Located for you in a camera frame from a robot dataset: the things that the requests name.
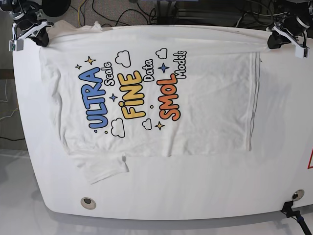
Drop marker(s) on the black round stand base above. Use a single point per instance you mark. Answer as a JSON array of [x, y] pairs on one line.
[[55, 8]]

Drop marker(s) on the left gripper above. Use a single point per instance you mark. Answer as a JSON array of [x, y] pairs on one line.
[[288, 31]]

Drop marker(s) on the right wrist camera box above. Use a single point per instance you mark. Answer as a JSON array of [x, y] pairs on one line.
[[15, 45]]

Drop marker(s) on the white printed T-shirt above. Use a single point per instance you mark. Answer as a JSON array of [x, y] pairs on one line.
[[149, 91]]

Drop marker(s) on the right table cable grommet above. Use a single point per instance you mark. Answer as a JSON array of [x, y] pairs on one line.
[[298, 195]]

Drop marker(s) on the left table cable grommet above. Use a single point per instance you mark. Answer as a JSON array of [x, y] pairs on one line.
[[88, 203]]

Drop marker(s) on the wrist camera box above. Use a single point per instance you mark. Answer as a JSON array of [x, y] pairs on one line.
[[301, 52], [15, 45]]

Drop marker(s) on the black clamp with cable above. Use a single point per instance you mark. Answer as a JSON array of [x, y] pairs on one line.
[[290, 213]]

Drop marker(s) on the black aluminium frame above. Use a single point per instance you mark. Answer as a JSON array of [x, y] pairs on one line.
[[168, 11]]

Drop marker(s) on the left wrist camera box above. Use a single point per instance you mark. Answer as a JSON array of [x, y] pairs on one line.
[[301, 52]]

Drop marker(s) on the table cable grommet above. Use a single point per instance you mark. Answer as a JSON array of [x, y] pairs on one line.
[[298, 195], [88, 203]]

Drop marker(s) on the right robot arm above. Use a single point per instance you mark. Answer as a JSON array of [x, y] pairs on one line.
[[17, 7]]

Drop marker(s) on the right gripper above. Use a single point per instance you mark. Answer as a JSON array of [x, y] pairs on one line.
[[25, 26]]

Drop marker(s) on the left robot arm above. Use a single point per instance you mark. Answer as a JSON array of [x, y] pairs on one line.
[[295, 9]]

